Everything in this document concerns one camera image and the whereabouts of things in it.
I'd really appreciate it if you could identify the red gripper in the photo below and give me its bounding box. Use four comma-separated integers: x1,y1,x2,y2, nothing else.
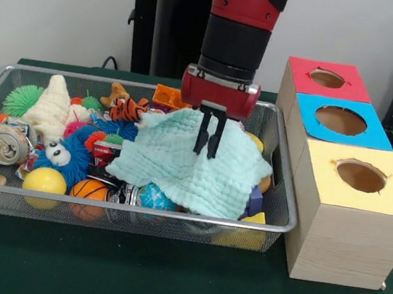
172,71,262,165

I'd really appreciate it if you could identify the mint muslin cloth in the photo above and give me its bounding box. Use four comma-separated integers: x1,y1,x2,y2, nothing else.
101,100,279,224

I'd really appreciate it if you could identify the silver mesh bin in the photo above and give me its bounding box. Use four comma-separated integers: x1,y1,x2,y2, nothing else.
0,61,313,256

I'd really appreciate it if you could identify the wooden three-hole box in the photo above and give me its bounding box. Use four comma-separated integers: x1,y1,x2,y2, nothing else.
254,54,393,292

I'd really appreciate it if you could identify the orange plastic tray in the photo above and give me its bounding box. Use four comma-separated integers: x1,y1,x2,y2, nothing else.
150,83,187,111

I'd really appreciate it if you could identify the globe print ball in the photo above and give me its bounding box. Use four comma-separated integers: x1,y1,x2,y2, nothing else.
136,182,179,220

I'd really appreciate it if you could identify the tiger plush toy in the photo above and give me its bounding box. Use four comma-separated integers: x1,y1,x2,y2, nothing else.
108,94,152,127

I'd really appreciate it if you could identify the small basketball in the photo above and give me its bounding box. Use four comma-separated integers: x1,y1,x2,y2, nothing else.
67,177,112,224

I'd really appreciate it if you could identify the blue spiky toy with eyes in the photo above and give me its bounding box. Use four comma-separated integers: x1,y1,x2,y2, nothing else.
30,129,95,191

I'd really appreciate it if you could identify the dark green tablecloth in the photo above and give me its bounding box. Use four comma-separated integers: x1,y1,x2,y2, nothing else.
0,54,393,294

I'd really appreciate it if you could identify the cream muslin cloth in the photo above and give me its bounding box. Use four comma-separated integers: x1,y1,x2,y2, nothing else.
19,70,95,148

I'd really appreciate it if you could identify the yellow ball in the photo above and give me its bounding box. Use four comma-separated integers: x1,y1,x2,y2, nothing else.
19,164,70,212

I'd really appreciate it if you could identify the large green spiky ball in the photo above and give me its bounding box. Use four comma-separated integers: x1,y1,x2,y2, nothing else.
0,80,46,121

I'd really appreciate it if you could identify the crushed silver drink can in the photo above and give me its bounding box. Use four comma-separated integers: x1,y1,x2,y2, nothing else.
0,122,38,170

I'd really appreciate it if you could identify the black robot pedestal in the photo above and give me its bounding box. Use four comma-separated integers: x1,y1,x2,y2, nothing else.
114,0,214,83

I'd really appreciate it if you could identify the black cable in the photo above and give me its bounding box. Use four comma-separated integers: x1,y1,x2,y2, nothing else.
102,56,120,70

